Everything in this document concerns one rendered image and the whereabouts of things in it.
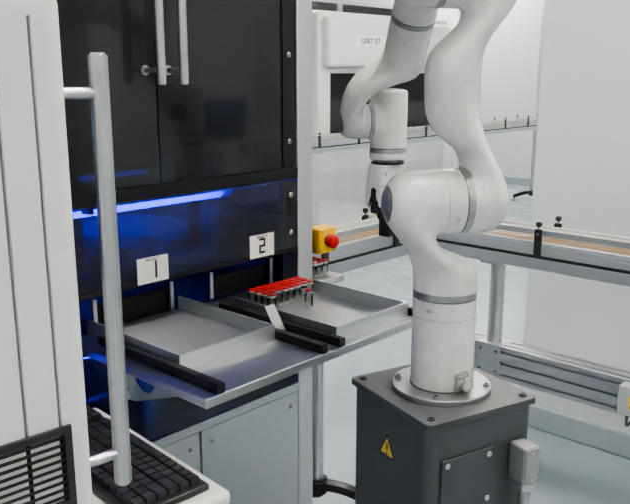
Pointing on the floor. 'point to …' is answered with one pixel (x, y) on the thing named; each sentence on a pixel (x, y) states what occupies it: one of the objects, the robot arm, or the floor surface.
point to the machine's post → (293, 262)
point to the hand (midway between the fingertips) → (386, 227)
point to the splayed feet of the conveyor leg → (332, 487)
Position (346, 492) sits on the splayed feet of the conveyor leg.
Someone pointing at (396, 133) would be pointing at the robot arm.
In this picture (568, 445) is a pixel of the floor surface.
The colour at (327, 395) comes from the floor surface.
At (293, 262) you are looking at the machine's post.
